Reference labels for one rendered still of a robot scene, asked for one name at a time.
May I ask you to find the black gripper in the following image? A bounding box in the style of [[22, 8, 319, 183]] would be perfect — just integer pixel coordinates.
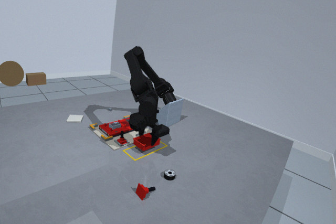
[[130, 109, 170, 146]]

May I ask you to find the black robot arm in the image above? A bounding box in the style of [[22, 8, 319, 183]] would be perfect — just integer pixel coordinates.
[[124, 46, 177, 132]]

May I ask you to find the black toy wheel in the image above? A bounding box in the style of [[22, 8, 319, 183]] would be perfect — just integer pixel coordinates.
[[164, 169, 175, 180]]

